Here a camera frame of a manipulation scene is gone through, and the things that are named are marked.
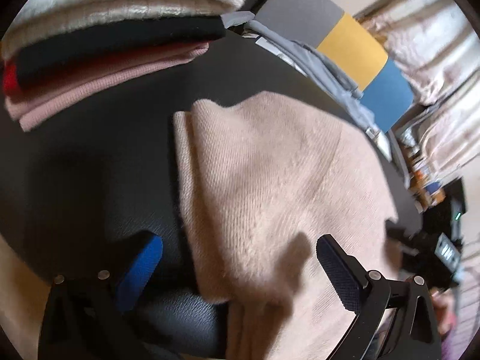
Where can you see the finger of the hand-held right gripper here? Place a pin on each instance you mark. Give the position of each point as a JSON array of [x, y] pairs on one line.
[[397, 234]]

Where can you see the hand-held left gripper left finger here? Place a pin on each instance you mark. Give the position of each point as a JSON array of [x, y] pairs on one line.
[[140, 270]]

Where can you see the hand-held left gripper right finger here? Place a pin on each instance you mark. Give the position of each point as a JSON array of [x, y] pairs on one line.
[[339, 273]]

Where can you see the beige knit sweater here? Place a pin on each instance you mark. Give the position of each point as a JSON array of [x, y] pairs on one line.
[[270, 180]]

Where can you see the person's right hand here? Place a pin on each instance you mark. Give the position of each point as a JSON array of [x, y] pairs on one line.
[[444, 311]]

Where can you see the cluttered shelf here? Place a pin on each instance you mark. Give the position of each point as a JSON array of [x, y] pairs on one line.
[[423, 180]]

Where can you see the grey-blue garment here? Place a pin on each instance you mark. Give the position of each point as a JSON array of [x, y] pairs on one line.
[[322, 71]]

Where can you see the pale curtain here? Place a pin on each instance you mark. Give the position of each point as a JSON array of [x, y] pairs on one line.
[[431, 56]]

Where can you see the grey yellow blue chair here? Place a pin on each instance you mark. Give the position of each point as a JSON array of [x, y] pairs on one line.
[[352, 52]]

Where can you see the pink folded garment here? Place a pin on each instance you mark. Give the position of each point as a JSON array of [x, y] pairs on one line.
[[75, 90]]

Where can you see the red folded garment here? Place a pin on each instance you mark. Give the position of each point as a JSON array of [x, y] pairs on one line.
[[10, 80]]

